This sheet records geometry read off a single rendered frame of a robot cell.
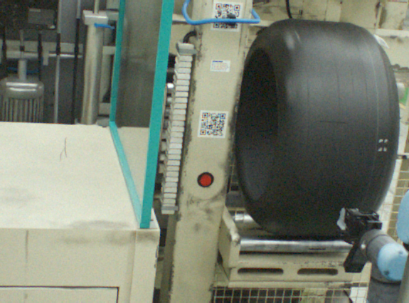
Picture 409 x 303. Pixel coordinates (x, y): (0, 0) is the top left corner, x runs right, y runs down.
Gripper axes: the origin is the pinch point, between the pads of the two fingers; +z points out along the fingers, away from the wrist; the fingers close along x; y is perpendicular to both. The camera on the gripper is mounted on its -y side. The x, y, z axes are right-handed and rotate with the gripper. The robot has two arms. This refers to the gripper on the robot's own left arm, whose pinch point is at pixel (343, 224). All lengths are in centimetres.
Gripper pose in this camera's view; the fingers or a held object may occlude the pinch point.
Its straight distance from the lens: 244.7
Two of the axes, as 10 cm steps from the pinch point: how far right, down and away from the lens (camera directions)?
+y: 0.9, -9.7, -2.4
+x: -9.7, -0.4, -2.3
